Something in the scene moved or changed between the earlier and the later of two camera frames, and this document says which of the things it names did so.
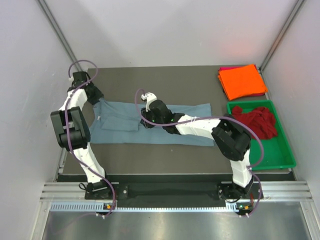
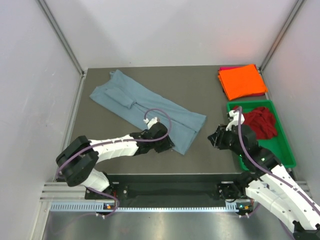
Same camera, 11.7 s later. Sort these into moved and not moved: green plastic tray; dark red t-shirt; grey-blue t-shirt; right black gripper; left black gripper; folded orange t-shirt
Moved: right black gripper; left black gripper; grey-blue t-shirt
Not moved: folded orange t-shirt; dark red t-shirt; green plastic tray
